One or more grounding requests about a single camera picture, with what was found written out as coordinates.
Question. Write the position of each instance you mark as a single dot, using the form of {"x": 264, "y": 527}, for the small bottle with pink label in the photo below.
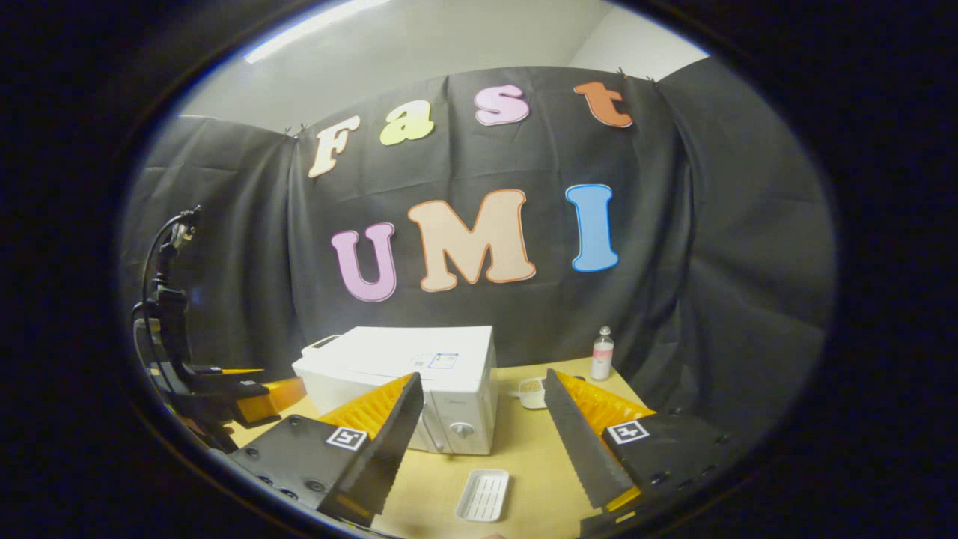
{"x": 602, "y": 359}

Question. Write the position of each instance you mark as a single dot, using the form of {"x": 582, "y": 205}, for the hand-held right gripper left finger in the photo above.
{"x": 389, "y": 442}

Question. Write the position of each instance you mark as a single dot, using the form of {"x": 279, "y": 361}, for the white food container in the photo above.
{"x": 532, "y": 393}

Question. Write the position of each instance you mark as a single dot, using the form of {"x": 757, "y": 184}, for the black backdrop cloth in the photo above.
{"x": 673, "y": 262}

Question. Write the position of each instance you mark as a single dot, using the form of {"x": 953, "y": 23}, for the white microwave oven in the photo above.
{"x": 397, "y": 355}

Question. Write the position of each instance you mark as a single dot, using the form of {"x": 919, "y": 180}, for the white plastic tray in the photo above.
{"x": 483, "y": 494}

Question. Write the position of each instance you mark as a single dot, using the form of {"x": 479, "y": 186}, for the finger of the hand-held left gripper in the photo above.
{"x": 232, "y": 389}
{"x": 206, "y": 370}

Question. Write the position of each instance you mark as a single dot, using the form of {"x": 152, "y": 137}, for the white toaster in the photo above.
{"x": 320, "y": 343}

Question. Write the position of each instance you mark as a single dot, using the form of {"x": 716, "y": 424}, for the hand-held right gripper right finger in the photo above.
{"x": 572, "y": 442}

